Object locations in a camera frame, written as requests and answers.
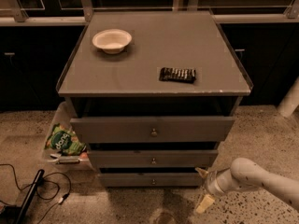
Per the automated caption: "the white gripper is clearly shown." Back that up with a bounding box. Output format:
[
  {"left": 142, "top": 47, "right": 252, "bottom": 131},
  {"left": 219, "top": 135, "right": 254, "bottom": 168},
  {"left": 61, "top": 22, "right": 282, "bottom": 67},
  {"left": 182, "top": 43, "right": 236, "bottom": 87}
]
[{"left": 195, "top": 167, "right": 232, "bottom": 214}]

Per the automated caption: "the grey bottom drawer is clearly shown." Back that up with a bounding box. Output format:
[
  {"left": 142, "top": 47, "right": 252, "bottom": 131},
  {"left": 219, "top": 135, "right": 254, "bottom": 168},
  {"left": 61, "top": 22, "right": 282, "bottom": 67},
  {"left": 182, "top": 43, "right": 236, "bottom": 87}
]
[{"left": 99, "top": 173, "right": 203, "bottom": 187}]

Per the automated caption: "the grey drawer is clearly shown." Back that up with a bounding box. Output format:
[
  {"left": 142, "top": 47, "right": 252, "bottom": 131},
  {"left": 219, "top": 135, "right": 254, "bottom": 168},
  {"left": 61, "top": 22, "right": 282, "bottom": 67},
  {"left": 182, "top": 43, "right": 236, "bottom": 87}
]
[
  {"left": 99, "top": 173, "right": 203, "bottom": 187},
  {"left": 70, "top": 116, "right": 235, "bottom": 144},
  {"left": 88, "top": 150, "right": 218, "bottom": 168}
]

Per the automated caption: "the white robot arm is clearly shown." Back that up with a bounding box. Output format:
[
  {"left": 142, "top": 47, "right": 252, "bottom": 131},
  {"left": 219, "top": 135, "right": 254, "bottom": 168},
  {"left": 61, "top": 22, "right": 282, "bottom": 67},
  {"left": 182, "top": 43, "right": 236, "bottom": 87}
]
[{"left": 195, "top": 158, "right": 299, "bottom": 214}]

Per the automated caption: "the grey middle drawer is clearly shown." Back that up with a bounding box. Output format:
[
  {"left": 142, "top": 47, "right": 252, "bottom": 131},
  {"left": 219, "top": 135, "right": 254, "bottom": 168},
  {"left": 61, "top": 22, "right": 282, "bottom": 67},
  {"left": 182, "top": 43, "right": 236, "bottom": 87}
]
[{"left": 88, "top": 150, "right": 218, "bottom": 168}]

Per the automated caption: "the grey top drawer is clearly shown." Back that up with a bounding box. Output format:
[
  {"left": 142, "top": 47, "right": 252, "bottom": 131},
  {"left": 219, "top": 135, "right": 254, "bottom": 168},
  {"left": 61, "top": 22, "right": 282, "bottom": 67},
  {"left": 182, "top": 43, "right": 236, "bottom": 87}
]
[{"left": 70, "top": 116, "right": 235, "bottom": 144}]

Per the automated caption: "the grey drawer cabinet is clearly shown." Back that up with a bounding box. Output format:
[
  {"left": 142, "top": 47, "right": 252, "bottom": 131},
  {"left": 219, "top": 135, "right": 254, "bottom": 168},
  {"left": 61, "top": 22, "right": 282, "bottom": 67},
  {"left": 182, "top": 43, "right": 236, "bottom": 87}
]
[{"left": 58, "top": 11, "right": 252, "bottom": 175}]

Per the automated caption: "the dark snack bar wrapper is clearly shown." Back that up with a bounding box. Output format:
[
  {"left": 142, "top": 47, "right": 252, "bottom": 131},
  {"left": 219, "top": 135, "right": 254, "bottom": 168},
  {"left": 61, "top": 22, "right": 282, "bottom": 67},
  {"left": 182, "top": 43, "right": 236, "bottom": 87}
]
[{"left": 159, "top": 67, "right": 196, "bottom": 84}]

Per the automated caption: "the clear plastic bin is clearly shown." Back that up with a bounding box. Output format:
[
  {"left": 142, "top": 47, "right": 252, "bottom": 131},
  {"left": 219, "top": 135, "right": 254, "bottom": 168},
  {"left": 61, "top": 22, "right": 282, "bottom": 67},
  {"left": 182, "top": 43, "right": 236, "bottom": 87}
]
[{"left": 41, "top": 102, "right": 92, "bottom": 172}]

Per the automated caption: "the green chip bag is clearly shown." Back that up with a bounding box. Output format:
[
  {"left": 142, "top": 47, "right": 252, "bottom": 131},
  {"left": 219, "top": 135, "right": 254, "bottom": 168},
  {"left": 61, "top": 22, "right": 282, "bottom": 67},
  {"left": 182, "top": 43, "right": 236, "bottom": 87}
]
[{"left": 45, "top": 123, "right": 86, "bottom": 156}]

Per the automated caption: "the white paper bowl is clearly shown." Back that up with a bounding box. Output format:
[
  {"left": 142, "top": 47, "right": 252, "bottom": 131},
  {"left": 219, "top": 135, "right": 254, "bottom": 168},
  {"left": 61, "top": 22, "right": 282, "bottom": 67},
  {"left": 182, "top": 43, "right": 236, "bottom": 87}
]
[{"left": 93, "top": 29, "right": 132, "bottom": 54}]

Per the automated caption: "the black bar on floor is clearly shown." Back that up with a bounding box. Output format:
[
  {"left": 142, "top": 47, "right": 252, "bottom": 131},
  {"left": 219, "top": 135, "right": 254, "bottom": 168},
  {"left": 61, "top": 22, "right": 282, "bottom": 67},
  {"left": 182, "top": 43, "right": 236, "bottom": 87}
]
[{"left": 13, "top": 169, "right": 45, "bottom": 224}]

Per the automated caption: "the metal window railing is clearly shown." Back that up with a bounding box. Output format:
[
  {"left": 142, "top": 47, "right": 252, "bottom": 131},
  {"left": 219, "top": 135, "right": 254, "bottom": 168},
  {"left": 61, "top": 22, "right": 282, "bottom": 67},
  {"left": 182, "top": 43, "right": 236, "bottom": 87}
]
[{"left": 1, "top": 0, "right": 299, "bottom": 26}]

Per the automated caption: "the white cylindrical post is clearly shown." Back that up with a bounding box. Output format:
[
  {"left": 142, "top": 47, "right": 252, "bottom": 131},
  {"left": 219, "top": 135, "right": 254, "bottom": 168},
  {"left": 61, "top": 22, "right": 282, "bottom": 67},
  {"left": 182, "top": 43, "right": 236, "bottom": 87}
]
[{"left": 278, "top": 77, "right": 299, "bottom": 118}]

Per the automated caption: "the black floor cable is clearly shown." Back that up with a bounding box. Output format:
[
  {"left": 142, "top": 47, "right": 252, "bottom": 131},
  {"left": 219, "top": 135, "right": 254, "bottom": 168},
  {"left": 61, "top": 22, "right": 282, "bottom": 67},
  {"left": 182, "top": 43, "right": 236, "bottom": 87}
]
[{"left": 0, "top": 163, "right": 73, "bottom": 224}]

